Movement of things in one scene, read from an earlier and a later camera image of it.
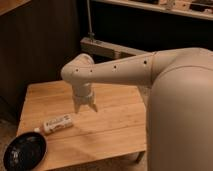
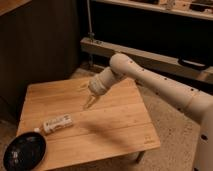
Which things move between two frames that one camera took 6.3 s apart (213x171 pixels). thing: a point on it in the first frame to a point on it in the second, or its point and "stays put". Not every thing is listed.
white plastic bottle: [52, 125] stays put
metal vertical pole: [91, 34] stays put
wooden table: [117, 129] stays put
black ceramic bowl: [25, 152] stays put
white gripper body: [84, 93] to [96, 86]
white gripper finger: [76, 107] to [89, 102]
